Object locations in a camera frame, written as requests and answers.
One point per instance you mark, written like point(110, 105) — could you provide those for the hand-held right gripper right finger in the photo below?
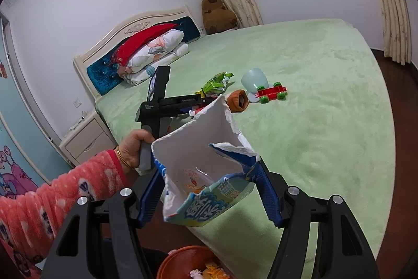
point(267, 197)

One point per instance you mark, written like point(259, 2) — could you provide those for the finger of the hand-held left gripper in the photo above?
point(209, 100)
point(186, 111)

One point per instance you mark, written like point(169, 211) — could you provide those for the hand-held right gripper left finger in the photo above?
point(148, 200)

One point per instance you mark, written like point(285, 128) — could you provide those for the red white packet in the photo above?
point(197, 112)

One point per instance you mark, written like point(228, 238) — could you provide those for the blue carton box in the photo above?
point(196, 148)

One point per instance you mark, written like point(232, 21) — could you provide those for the orange plastic bucket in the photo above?
point(176, 261)

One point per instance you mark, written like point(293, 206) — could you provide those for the person's left forearm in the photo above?
point(49, 200)

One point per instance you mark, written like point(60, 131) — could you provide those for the person's left hand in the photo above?
point(130, 148)

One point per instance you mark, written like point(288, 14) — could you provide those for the green snack packet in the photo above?
point(215, 84)

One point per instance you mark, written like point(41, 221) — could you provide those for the brown orange knit sock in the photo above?
point(236, 101)

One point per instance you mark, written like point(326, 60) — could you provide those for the pale plastic cup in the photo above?
point(254, 79)

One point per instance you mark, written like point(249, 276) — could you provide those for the red toy car green wheels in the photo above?
point(272, 92)

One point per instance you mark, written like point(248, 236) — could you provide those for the cream bed headboard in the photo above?
point(98, 79)

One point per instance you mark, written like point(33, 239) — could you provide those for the cream nightstand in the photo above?
point(85, 141)

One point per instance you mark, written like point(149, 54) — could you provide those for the brown plush toy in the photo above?
point(217, 16)

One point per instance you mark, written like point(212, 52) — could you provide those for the green bed with headboard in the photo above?
point(326, 118)

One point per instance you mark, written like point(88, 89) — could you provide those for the blue cartoon printed panel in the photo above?
point(19, 151)

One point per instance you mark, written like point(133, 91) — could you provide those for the white wall socket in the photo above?
point(77, 102)

